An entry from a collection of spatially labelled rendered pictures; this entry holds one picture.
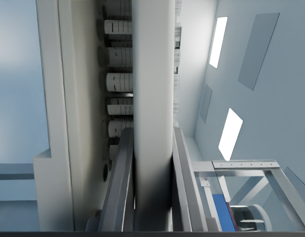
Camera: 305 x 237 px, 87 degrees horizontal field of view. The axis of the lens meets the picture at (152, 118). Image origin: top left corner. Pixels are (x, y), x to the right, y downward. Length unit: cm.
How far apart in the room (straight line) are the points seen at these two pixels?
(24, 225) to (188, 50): 513
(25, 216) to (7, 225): 8
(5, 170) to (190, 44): 505
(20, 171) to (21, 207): 22
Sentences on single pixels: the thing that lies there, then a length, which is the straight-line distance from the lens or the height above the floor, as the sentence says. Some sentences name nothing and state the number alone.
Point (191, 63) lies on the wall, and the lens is 550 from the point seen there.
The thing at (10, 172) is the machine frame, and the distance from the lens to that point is 108.
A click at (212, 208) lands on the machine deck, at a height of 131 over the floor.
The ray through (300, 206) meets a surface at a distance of 100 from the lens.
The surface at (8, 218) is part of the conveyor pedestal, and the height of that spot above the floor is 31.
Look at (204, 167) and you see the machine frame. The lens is 90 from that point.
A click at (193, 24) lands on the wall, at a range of 538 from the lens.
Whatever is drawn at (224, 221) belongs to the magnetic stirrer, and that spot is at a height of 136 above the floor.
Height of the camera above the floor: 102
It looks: 2 degrees up
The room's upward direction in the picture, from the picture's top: 90 degrees clockwise
